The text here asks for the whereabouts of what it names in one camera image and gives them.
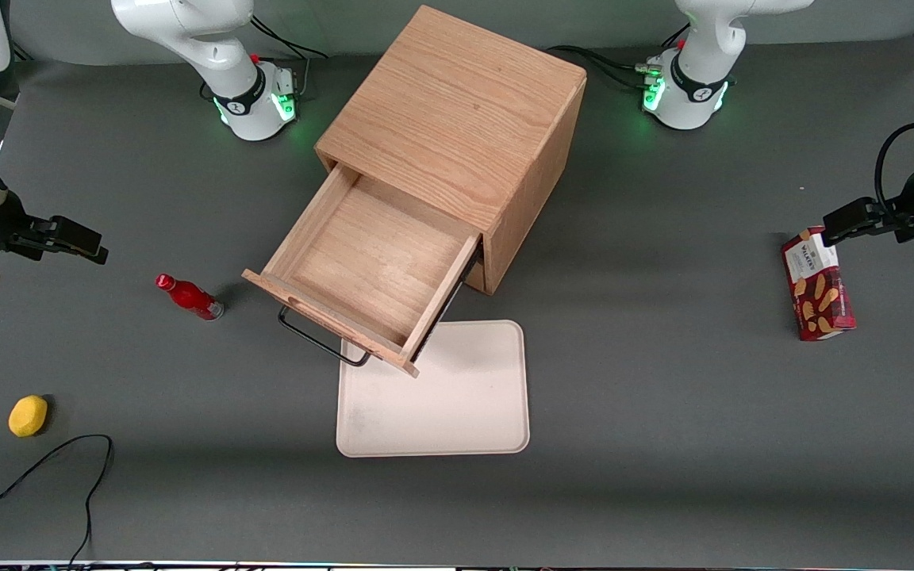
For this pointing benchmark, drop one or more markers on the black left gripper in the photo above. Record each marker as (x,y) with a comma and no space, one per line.
(911,200)

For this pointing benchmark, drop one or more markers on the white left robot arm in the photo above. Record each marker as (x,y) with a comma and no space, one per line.
(695,79)

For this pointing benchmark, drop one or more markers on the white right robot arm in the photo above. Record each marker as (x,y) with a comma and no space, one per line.
(227,71)

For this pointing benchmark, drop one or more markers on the oak wooden drawer cabinet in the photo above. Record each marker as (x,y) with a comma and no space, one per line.
(457,111)

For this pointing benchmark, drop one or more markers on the red shortbread cookie box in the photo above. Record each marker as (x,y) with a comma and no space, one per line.
(818,293)

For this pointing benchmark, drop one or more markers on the red bottle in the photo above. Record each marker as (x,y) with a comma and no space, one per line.
(190,296)

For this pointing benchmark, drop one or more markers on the yellow lemon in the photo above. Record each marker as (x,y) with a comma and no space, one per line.
(28,415)

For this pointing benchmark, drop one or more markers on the cream plastic tray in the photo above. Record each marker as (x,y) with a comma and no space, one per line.
(457,404)

